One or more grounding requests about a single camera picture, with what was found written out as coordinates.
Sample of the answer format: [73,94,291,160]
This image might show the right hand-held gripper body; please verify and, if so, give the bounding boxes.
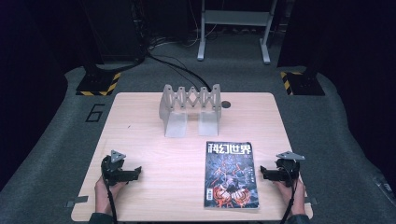
[273,150,306,189]

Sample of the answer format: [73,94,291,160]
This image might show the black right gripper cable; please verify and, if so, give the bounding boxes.
[279,164,301,224]

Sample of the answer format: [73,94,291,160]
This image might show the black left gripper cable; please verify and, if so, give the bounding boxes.
[102,176,119,224]

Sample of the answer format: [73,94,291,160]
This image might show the person's left hand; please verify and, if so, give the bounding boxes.
[94,175,128,216]

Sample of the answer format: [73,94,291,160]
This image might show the grey expandable metal book rack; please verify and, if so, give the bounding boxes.
[158,83,223,138]

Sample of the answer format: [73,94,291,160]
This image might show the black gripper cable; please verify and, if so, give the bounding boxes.
[279,164,301,224]
[102,176,119,224]

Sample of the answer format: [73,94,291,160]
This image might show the dark illustrated magazine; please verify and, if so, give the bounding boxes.
[204,141,260,210]

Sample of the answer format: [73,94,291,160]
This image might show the black floor cable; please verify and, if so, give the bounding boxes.
[146,50,213,92]

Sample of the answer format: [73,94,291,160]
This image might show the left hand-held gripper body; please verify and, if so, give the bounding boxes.
[100,149,129,187]

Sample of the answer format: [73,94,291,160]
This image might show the black yellow-striped stand base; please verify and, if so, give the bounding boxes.
[75,64,122,97]
[279,66,326,96]

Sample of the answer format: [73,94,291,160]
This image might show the white metal stand frame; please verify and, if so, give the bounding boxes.
[196,0,278,65]

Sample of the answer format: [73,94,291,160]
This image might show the person's right hand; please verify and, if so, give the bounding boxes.
[273,178,307,217]

